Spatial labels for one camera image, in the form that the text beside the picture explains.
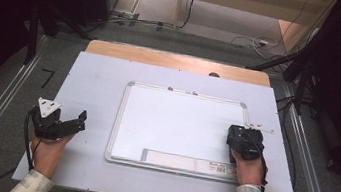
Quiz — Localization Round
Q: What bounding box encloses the person's left hand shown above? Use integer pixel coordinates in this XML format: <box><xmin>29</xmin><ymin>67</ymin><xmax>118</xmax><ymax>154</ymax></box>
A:
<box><xmin>25</xmin><ymin>125</ymin><xmax>77</xmax><ymax>184</ymax></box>

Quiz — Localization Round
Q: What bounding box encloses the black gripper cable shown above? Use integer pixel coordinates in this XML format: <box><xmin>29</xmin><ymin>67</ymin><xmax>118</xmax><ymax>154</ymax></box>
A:
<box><xmin>17</xmin><ymin>107</ymin><xmax>43</xmax><ymax>172</ymax></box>
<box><xmin>255</xmin><ymin>153</ymin><xmax>273</xmax><ymax>188</ymax></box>

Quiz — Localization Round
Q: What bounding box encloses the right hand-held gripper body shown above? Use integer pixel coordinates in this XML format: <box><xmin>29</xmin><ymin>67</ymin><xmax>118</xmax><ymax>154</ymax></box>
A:
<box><xmin>237</xmin><ymin>120</ymin><xmax>275</xmax><ymax>164</ymax></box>

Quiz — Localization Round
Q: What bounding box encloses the dark metal stand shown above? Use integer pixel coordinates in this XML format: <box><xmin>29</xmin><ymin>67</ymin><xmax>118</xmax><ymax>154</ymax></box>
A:
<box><xmin>23</xmin><ymin>0</ymin><xmax>94</xmax><ymax>73</ymax></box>
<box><xmin>240</xmin><ymin>36</ymin><xmax>335</xmax><ymax>120</ymax></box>

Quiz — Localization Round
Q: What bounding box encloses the white table cover sheet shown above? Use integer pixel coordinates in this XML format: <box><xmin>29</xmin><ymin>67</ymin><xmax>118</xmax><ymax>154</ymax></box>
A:
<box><xmin>10</xmin><ymin>43</ymin><xmax>320</xmax><ymax>192</ymax></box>

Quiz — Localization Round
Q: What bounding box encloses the wooden table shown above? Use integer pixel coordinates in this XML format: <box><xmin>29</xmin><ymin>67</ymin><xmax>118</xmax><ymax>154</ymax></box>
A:
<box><xmin>83</xmin><ymin>38</ymin><xmax>275</xmax><ymax>88</ymax></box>

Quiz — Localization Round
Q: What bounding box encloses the person's right hand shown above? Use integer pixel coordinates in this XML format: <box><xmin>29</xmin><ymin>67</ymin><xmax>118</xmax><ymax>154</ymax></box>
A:
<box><xmin>226</xmin><ymin>148</ymin><xmax>270</xmax><ymax>189</ymax></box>

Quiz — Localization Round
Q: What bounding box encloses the white floor cable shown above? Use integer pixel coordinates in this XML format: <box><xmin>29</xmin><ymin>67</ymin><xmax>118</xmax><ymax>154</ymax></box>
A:
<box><xmin>229</xmin><ymin>30</ymin><xmax>282</xmax><ymax>63</ymax></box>

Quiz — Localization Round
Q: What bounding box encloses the black whiteboard eraser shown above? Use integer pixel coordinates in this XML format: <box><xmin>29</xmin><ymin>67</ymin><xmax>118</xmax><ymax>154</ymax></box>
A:
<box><xmin>223</xmin><ymin>123</ymin><xmax>247</xmax><ymax>164</ymax></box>

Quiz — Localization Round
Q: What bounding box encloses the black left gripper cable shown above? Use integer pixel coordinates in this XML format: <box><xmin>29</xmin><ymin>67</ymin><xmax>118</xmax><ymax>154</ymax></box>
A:
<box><xmin>17</xmin><ymin>107</ymin><xmax>43</xmax><ymax>172</ymax></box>

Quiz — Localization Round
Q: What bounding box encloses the white paper label strip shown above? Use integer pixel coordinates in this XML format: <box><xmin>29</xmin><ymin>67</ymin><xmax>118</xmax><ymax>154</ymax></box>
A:
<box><xmin>140</xmin><ymin>148</ymin><xmax>239</xmax><ymax>180</ymax></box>

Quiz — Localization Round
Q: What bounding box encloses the black floor cable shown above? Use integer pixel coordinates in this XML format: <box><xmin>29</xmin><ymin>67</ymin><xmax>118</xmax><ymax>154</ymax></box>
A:
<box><xmin>173</xmin><ymin>0</ymin><xmax>201</xmax><ymax>32</ymax></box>

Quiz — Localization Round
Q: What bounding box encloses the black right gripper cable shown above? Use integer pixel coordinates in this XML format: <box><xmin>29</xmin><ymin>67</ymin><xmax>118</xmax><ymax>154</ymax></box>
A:
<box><xmin>255</xmin><ymin>153</ymin><xmax>273</xmax><ymax>188</ymax></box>

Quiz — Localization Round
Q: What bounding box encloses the white whiteboard with silver frame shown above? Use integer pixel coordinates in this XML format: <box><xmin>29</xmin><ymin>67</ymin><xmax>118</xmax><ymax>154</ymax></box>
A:
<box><xmin>102</xmin><ymin>78</ymin><xmax>253</xmax><ymax>185</ymax></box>

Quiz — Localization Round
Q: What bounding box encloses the grey floor cable bundle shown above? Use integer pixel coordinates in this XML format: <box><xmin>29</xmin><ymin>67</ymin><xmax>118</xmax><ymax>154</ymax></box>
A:
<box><xmin>83</xmin><ymin>5</ymin><xmax>177</xmax><ymax>40</ymax></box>

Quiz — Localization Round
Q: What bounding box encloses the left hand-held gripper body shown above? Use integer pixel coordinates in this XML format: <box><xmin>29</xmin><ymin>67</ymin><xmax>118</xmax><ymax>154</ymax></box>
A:
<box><xmin>28</xmin><ymin>96</ymin><xmax>73</xmax><ymax>143</ymax></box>

